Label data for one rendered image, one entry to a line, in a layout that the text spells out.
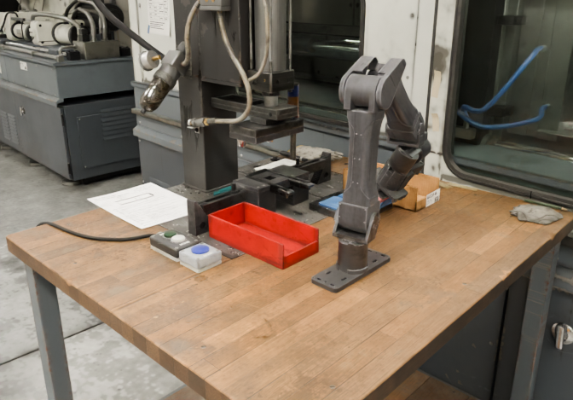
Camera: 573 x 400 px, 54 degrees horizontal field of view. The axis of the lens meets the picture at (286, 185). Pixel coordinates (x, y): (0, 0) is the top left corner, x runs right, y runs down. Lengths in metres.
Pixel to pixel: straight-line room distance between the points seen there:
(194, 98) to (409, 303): 0.86
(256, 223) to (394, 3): 0.93
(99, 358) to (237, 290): 1.51
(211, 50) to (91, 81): 3.04
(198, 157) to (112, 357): 1.18
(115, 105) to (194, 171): 2.98
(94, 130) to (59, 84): 0.43
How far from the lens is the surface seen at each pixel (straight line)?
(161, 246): 1.30
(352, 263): 1.18
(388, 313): 1.09
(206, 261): 1.22
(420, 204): 1.57
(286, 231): 1.34
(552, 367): 1.96
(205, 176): 1.66
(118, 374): 2.48
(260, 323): 1.04
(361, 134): 1.11
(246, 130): 1.42
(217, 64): 1.53
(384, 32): 2.00
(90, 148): 4.59
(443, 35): 1.81
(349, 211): 1.16
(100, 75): 4.55
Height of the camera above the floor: 1.47
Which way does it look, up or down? 19 degrees down
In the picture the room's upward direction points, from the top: straight up
